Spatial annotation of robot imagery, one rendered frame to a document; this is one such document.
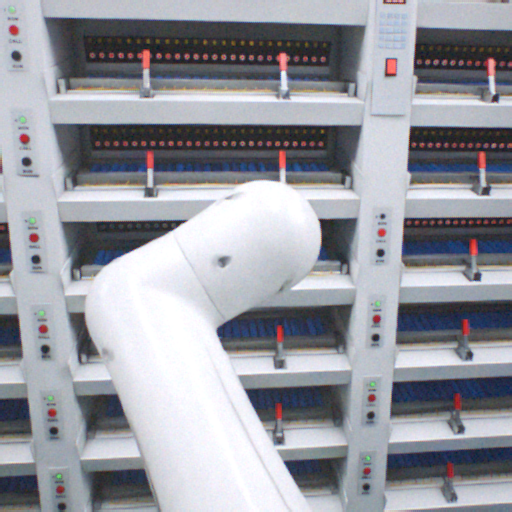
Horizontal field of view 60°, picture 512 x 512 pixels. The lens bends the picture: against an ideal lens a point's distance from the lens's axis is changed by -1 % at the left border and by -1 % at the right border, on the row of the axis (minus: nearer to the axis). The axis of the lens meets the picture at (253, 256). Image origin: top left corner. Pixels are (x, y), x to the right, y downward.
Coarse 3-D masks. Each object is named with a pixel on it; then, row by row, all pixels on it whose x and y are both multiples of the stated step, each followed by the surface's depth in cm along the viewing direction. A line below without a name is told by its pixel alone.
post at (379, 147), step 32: (416, 0) 85; (352, 32) 95; (352, 64) 95; (352, 128) 96; (384, 128) 89; (352, 160) 97; (384, 160) 91; (384, 192) 92; (352, 224) 98; (384, 288) 96; (352, 320) 99; (384, 352) 100; (352, 384) 100; (384, 384) 101; (352, 416) 102; (384, 416) 103; (352, 448) 104; (384, 448) 105; (352, 480) 106; (384, 480) 106
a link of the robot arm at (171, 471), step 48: (96, 288) 39; (144, 288) 37; (192, 288) 38; (96, 336) 38; (144, 336) 35; (192, 336) 36; (144, 384) 33; (192, 384) 33; (240, 384) 36; (144, 432) 32; (192, 432) 30; (240, 432) 31; (192, 480) 28; (240, 480) 28; (288, 480) 30
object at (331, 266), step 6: (318, 264) 99; (324, 264) 99; (330, 264) 99; (336, 264) 99; (84, 270) 94; (90, 270) 94; (96, 270) 95; (312, 270) 99; (318, 270) 100; (324, 270) 100; (330, 270) 99; (336, 270) 100; (84, 276) 95; (90, 276) 95
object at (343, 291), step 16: (80, 240) 101; (336, 240) 110; (80, 256) 101; (336, 256) 107; (352, 256) 98; (64, 272) 90; (80, 272) 95; (352, 272) 98; (64, 288) 90; (80, 288) 92; (304, 288) 95; (320, 288) 95; (336, 288) 96; (352, 288) 96; (80, 304) 92; (272, 304) 96; (288, 304) 97; (304, 304) 97; (320, 304) 97; (336, 304) 98
